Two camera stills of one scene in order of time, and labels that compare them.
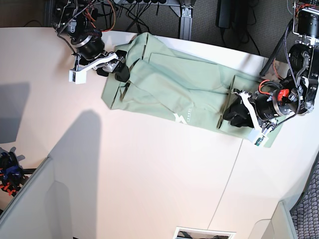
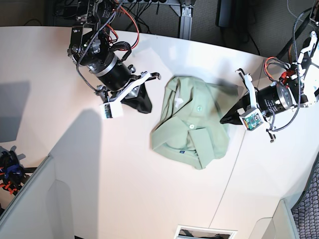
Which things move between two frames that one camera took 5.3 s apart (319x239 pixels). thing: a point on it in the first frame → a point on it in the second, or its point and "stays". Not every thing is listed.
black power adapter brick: x=224 y=14 stays
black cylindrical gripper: x=90 y=46 → x=113 y=74
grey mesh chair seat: x=305 y=214 stays
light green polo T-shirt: x=154 y=74 → x=190 y=131
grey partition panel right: x=279 y=226 stays
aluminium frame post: x=186 y=23 stays
